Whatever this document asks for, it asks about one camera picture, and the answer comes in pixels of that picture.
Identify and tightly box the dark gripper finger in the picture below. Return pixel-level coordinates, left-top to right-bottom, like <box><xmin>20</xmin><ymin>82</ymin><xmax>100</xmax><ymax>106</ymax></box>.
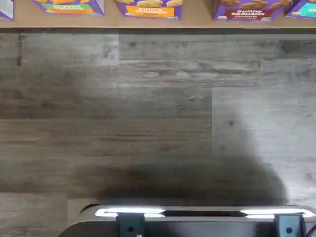
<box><xmin>274</xmin><ymin>213</ymin><xmax>308</xmax><ymax>237</ymax></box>
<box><xmin>116</xmin><ymin>213</ymin><xmax>146</xmax><ymax>237</ymax></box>

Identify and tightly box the purple box brown label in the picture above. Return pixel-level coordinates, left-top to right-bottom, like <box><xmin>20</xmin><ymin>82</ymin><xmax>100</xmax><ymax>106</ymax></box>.
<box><xmin>213</xmin><ymin>0</ymin><xmax>292</xmax><ymax>24</ymax></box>

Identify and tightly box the wooden shelf board holding purple boxes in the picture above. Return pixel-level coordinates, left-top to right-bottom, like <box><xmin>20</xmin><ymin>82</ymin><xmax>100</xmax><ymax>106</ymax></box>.
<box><xmin>0</xmin><ymin>0</ymin><xmax>316</xmax><ymax>29</ymax></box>

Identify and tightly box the purple box orange label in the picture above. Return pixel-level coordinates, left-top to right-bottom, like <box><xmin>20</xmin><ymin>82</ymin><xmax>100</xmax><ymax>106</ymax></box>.
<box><xmin>116</xmin><ymin>0</ymin><xmax>183</xmax><ymax>21</ymax></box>

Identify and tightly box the purple box teal label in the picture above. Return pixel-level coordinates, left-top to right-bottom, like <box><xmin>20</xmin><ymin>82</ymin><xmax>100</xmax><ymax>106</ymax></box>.
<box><xmin>284</xmin><ymin>0</ymin><xmax>316</xmax><ymax>20</ymax></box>

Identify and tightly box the purple box green label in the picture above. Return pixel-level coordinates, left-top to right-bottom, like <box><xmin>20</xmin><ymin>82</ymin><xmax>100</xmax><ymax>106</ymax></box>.
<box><xmin>32</xmin><ymin>0</ymin><xmax>105</xmax><ymax>17</ymax></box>

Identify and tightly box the purple Bunny Grahams box violet label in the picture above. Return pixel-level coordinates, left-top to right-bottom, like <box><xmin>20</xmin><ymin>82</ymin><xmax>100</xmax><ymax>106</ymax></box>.
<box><xmin>0</xmin><ymin>0</ymin><xmax>14</xmax><ymax>20</ymax></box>

